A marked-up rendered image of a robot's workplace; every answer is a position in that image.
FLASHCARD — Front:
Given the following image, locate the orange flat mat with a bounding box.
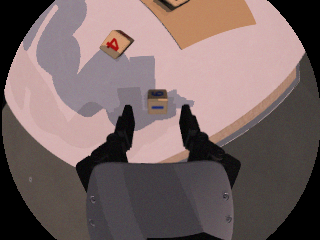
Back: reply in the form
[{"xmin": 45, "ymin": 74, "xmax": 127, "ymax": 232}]
[{"xmin": 141, "ymin": 0, "xmax": 256, "ymax": 50}]

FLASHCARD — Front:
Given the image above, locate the wooden letter block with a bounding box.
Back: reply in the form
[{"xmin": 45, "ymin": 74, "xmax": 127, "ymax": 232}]
[
  {"xmin": 158, "ymin": 0, "xmax": 190, "ymax": 11},
  {"xmin": 100, "ymin": 30, "xmax": 134, "ymax": 59},
  {"xmin": 147, "ymin": 90, "xmax": 168, "ymax": 114}
]

